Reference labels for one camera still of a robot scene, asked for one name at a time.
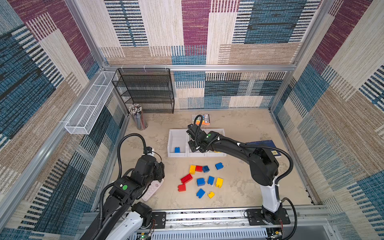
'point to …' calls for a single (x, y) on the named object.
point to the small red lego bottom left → (181, 188)
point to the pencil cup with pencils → (138, 116)
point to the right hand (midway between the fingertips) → (195, 145)
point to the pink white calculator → (154, 185)
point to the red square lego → (199, 168)
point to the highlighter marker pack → (206, 119)
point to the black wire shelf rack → (150, 88)
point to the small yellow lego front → (211, 194)
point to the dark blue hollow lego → (205, 169)
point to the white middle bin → (190, 153)
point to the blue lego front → (200, 193)
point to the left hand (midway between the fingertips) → (159, 164)
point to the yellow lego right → (219, 182)
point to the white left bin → (177, 138)
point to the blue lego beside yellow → (210, 180)
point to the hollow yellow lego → (192, 169)
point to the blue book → (276, 153)
